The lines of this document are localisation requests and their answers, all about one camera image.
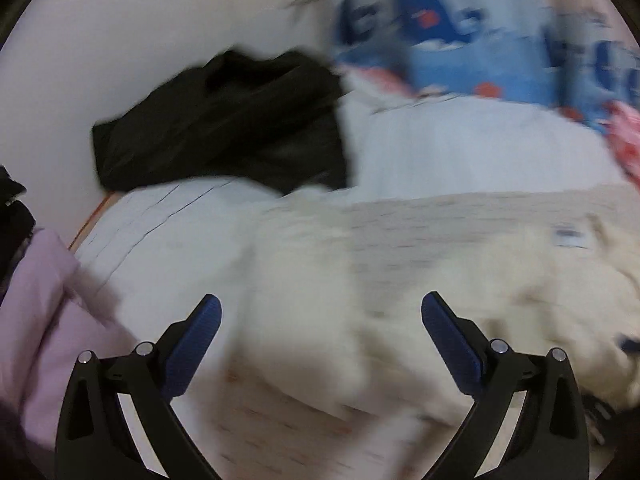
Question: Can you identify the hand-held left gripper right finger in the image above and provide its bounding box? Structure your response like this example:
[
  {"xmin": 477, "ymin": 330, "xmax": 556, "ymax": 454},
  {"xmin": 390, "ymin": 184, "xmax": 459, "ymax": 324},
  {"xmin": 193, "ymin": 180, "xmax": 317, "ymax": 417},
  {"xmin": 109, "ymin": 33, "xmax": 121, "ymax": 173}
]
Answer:
[{"xmin": 421, "ymin": 291, "xmax": 591, "ymax": 480}]

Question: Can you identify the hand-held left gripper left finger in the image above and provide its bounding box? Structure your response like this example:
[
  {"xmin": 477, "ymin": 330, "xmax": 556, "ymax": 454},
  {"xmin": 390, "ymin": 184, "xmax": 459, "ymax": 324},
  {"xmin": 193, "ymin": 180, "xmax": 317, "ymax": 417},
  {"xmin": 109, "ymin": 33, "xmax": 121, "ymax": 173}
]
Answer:
[{"xmin": 54, "ymin": 294, "xmax": 223, "ymax": 480}]

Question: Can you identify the cream quilted comforter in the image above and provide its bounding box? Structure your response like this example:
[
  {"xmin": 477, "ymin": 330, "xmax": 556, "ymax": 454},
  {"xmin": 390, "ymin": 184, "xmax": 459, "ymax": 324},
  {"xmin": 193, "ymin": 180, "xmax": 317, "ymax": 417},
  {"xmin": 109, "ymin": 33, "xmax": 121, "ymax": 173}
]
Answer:
[{"xmin": 235, "ymin": 184, "xmax": 640, "ymax": 428}]

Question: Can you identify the pale pink garment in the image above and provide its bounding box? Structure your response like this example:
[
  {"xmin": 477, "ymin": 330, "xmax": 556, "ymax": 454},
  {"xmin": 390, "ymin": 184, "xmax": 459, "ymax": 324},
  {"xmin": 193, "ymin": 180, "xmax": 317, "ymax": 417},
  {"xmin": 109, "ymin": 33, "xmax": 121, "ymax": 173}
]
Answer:
[{"xmin": 0, "ymin": 227, "xmax": 133, "ymax": 463}]

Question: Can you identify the white ribbed mattress pad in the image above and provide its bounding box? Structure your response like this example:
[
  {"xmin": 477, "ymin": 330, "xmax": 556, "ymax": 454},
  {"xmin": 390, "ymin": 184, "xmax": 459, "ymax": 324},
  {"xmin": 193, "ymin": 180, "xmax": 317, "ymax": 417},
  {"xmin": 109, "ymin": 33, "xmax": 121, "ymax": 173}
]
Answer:
[{"xmin": 70, "ymin": 67, "xmax": 632, "ymax": 341}]

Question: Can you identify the dark purple garment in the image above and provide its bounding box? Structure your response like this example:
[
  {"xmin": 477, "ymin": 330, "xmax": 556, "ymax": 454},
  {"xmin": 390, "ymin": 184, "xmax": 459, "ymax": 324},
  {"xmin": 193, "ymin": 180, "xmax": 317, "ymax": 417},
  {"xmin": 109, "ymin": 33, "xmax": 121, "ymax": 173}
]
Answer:
[{"xmin": 0, "ymin": 165, "xmax": 37, "ymax": 293}]

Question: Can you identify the black garment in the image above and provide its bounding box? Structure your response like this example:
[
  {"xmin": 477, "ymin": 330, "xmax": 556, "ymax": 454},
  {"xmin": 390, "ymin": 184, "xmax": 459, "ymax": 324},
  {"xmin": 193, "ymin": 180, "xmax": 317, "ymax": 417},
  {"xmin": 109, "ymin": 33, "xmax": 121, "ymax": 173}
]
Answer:
[{"xmin": 91, "ymin": 49, "xmax": 352, "ymax": 196}]

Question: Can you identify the red and pink cloth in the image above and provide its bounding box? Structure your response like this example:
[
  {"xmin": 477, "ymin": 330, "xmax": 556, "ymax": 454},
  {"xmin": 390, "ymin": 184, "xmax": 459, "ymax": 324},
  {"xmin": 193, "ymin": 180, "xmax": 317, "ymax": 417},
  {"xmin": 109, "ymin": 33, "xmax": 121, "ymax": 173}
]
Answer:
[{"xmin": 604, "ymin": 100, "xmax": 640, "ymax": 187}]

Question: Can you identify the blue printed pillow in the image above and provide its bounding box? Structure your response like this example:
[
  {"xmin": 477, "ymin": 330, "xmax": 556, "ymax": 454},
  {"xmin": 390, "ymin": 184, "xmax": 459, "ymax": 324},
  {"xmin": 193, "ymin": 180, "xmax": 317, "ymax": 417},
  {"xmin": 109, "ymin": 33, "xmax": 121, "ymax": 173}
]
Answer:
[
  {"xmin": 332, "ymin": 0, "xmax": 557, "ymax": 107},
  {"xmin": 545, "ymin": 2, "xmax": 640, "ymax": 137}
]

